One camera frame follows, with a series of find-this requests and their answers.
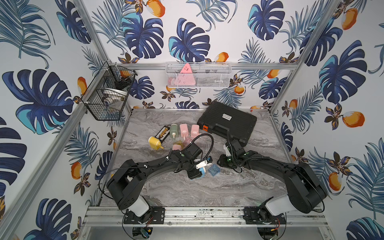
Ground black yellow small box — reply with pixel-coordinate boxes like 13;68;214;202
155;125;171;143

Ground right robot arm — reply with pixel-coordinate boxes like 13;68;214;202
217;141;328;216

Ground white wire mesh basket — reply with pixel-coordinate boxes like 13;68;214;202
165;62;232;89

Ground blue pencil sharpener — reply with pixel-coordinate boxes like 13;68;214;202
199;167;206;178

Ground black plastic tool case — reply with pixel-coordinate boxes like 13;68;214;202
197;101;257;147

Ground pink triangular object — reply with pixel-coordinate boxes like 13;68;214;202
175;63;197;87

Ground blue transparent tray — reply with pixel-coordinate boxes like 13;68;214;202
208;164;221;177

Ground pink pencil sharpener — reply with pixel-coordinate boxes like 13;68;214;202
180;124;189;140
191;125;201;139
172;144;183;151

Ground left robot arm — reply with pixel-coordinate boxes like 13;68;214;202
107;143;203;217

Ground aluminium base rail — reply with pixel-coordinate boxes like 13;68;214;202
83;207;328;228

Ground green pencil sharpener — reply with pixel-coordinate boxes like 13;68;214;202
170;124;179;139

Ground yellow pencil sharpener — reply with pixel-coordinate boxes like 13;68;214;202
148;137;164;150

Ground black wire basket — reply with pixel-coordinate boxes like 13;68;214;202
81;62;138;121

